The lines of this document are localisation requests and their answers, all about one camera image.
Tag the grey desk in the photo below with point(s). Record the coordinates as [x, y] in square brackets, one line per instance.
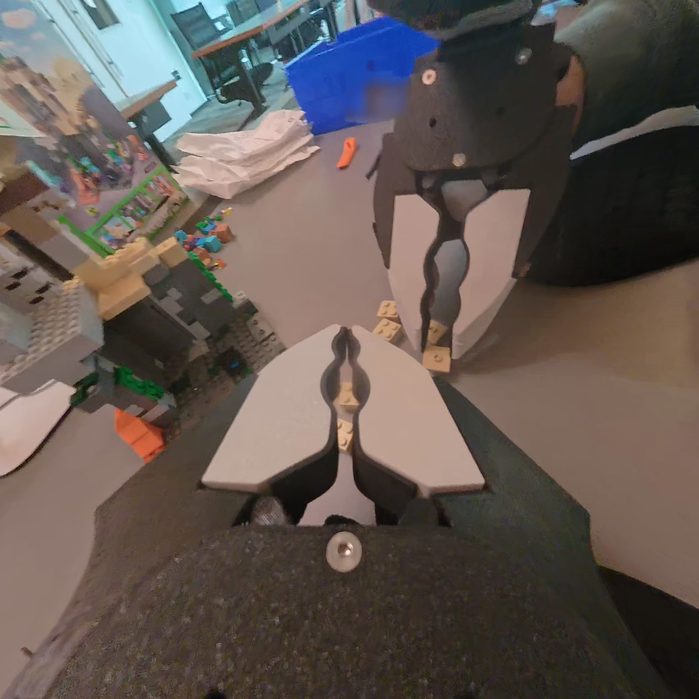
[306, 235]

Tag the orange brick separator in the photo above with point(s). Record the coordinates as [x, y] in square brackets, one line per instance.
[347, 155]

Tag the person's right hand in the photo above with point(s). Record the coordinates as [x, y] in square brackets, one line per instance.
[569, 82]

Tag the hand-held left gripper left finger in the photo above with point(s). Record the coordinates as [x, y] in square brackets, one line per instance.
[273, 437]

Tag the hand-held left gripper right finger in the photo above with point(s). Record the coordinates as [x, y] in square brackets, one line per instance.
[420, 437]

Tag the grey toy brick building model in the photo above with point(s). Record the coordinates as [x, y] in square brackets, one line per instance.
[164, 306]

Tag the wood-edged office desk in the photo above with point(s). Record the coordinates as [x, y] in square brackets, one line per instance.
[256, 27]
[145, 95]

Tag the blue plastic bin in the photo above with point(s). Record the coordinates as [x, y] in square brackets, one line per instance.
[327, 71]

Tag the white paper bag pile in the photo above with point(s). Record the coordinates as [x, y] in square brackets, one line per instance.
[245, 153]

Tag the black office chair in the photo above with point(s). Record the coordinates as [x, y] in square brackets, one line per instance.
[240, 76]

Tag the person's right forearm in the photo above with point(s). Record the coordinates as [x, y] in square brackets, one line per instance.
[633, 60]

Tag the pile of small colourful bricks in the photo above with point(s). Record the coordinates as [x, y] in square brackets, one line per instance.
[210, 240]

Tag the tan square jumper plate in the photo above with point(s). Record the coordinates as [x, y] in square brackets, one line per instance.
[437, 332]
[437, 360]

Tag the white flat board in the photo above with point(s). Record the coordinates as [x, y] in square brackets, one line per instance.
[27, 431]

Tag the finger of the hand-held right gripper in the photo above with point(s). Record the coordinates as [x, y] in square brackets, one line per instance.
[491, 256]
[409, 256]

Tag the green toy set box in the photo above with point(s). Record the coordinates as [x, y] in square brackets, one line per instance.
[120, 180]

